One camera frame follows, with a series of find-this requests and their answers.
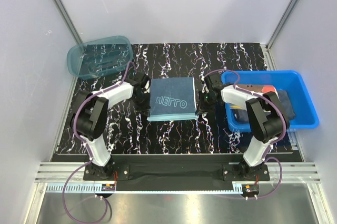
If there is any yellow towel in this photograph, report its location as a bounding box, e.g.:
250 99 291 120
230 104 246 111

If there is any teal hello towel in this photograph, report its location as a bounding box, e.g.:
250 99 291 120
147 77 198 122

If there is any dark blue towel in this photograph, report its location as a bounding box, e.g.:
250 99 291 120
230 90 296 123

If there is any orange towel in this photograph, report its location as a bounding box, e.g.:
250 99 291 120
221 84 278 109

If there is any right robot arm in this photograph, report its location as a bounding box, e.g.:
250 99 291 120
195 70 290 180

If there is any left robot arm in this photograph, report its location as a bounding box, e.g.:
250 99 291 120
70 72 151 180

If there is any black marbled table mat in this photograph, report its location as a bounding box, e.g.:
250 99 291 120
56 42 294 155

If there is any teal mesh laundry basket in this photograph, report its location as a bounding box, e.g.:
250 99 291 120
67 36 133 80

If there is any blue plastic bin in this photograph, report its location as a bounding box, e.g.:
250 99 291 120
237 70 319 132

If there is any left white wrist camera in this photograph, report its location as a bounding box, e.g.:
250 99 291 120
142 80 151 93

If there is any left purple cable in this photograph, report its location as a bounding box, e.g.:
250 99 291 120
62 61 139 222

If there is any purple cable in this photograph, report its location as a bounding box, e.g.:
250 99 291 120
204 69 288 198
62 61 139 222

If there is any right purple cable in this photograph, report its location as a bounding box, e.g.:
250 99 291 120
204 69 288 198

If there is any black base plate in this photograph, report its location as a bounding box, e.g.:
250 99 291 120
83 154 270 193

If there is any aluminium frame rail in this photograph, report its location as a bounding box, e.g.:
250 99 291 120
35 161 320 183

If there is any slotted cable duct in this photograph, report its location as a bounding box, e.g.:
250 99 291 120
46 183 260 193

